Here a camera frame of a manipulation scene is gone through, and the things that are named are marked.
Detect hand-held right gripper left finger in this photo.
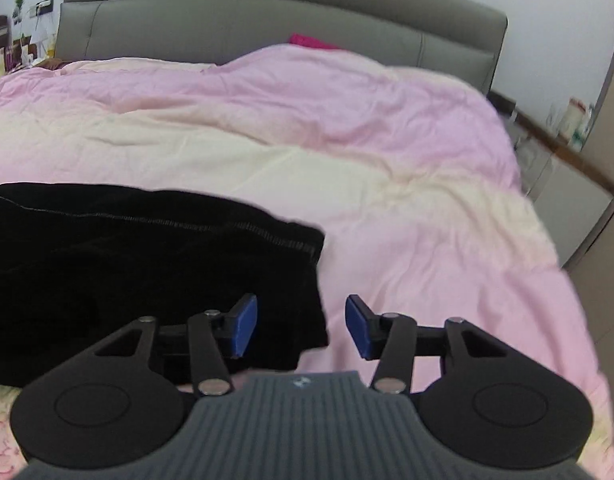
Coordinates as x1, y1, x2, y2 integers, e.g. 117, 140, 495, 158
93, 293, 260, 397

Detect magenta cloth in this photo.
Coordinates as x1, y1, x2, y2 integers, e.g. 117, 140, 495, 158
288, 33, 344, 51

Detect white wood-topped bedside cabinet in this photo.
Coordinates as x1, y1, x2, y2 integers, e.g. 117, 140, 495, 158
488, 89, 614, 267

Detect grey padded headboard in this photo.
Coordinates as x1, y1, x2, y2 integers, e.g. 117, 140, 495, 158
54, 0, 508, 97

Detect floral bed sheet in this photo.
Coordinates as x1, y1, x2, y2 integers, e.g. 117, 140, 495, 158
0, 381, 28, 480

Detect cluttered wooden desk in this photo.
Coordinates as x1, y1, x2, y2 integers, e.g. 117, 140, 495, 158
0, 32, 58, 83

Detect pink and cream duvet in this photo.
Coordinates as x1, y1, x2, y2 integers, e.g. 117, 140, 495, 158
0, 44, 614, 480

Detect white jar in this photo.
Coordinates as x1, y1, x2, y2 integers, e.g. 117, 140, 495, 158
561, 97, 596, 152

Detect black pants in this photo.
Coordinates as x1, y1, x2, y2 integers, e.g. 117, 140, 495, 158
0, 182, 330, 389

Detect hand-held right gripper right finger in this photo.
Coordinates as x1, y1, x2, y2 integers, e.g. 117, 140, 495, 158
345, 294, 512, 395

